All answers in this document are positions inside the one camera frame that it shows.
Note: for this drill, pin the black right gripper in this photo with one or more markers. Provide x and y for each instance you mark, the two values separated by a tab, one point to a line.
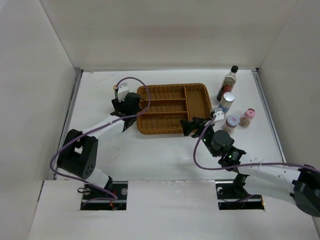
198	123

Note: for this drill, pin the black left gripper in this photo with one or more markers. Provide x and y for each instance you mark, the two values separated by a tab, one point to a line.
118	104

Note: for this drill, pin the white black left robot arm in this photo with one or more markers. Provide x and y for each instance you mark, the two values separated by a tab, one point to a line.
79	158

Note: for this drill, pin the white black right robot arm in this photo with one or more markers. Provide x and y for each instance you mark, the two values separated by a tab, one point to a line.
294	183

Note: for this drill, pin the brown wicker divided tray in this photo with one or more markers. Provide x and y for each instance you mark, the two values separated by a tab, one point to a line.
170	103

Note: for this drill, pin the white-lid spice jar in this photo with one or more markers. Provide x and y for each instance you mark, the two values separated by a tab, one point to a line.
230	124

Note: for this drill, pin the silver-lid jar blue label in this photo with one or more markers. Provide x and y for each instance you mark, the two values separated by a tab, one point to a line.
226	101

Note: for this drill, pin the tall soy sauce bottle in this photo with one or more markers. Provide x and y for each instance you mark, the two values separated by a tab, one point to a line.
228	82

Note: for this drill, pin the pink-lid spice jar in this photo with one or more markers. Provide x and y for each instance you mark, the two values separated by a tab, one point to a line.
246	119

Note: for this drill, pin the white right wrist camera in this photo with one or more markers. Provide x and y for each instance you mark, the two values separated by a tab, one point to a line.
217	115

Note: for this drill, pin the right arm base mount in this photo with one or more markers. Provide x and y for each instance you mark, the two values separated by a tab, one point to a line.
230	197

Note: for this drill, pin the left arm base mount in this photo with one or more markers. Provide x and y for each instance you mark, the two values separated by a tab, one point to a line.
96	200

